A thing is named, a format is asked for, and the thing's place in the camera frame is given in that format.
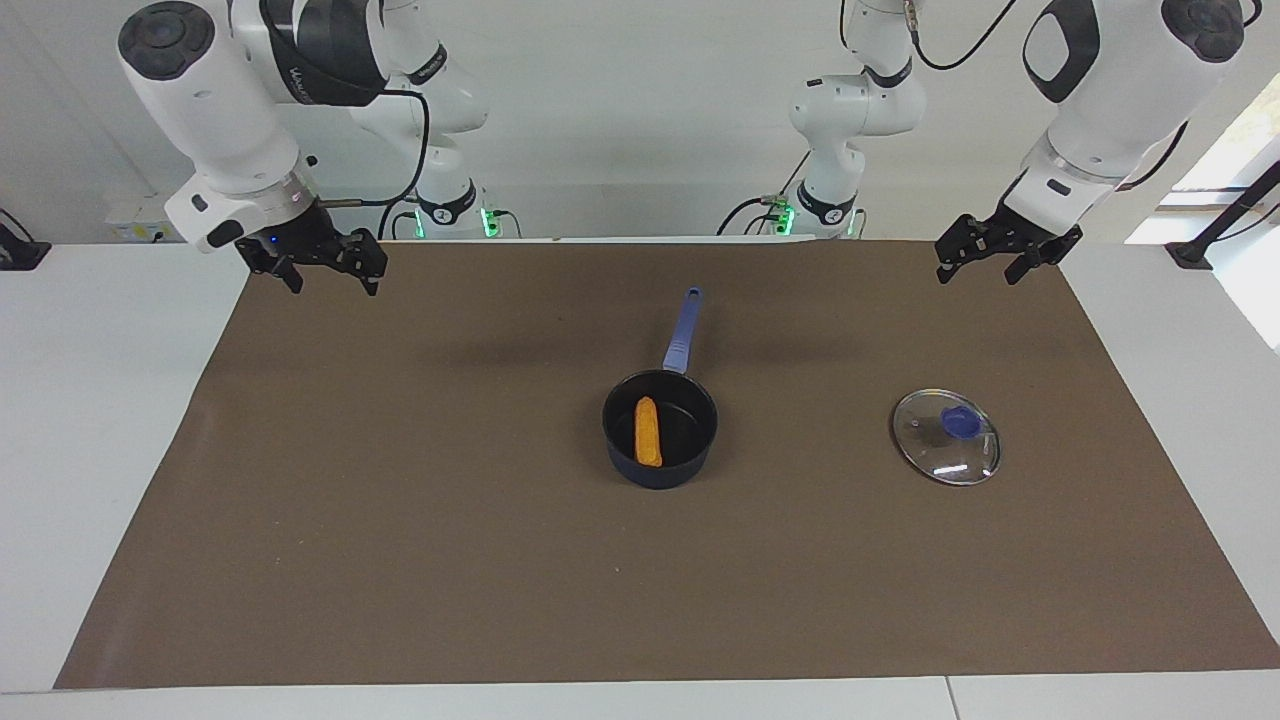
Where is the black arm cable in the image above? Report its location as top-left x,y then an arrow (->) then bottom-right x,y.
903,0 -> 1193,193
320,88 -> 433,211

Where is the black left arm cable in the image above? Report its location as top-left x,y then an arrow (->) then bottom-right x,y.
903,0 -> 1193,193

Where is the black camera stand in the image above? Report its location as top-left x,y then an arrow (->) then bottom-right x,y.
1164,158 -> 1280,272

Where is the black clamp mount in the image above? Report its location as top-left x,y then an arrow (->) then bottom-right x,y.
0,208 -> 53,272

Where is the white wall power socket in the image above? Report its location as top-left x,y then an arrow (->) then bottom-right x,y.
104,195 -> 183,243

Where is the orange corn cob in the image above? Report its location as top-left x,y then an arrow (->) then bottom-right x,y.
634,395 -> 664,470

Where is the dark saucepan with blue handle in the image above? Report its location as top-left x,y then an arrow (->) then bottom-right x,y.
601,286 -> 720,491

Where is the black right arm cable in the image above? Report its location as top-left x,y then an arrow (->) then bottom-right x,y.
320,88 -> 433,211

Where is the brown table mat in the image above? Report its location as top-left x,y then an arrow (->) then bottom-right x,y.
54,238 -> 1280,691

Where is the glass lid with blue knob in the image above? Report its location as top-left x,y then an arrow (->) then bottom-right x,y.
890,388 -> 1002,488

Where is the black base cable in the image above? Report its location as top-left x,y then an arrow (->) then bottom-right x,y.
714,150 -> 803,239
376,195 -> 423,242

